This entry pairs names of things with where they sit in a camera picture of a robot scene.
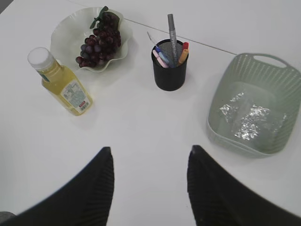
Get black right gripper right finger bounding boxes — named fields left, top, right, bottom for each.
left=187, top=145, right=301, bottom=226

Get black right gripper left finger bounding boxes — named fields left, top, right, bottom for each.
left=1, top=147, right=115, bottom=226

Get clear plastic sheet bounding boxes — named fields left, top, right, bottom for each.
left=218, top=90, right=287, bottom=143

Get yellow oil bottle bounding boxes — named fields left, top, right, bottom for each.
left=27, top=47, right=93, bottom=116

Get pink scissors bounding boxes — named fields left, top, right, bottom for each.
left=152, top=50, right=169, bottom=68

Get purple grape bunch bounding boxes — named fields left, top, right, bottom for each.
left=76, top=6, right=121, bottom=68

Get silver glitter pen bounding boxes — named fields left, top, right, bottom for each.
left=167, top=14, right=178, bottom=67

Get gold glitter pen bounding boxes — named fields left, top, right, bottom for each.
left=177, top=49, right=189, bottom=66

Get red glitter pen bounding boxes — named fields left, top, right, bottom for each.
left=182, top=42, right=189, bottom=50

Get clear plastic ruler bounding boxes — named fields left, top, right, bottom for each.
left=147, top=32, right=158, bottom=47

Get green plastic basket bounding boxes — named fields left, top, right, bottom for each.
left=207, top=53, right=301, bottom=158

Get black mesh pen holder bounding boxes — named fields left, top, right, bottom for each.
left=151, top=39, right=189, bottom=91

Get pale green wavy plate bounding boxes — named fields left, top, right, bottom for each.
left=50, top=7, right=133, bottom=73

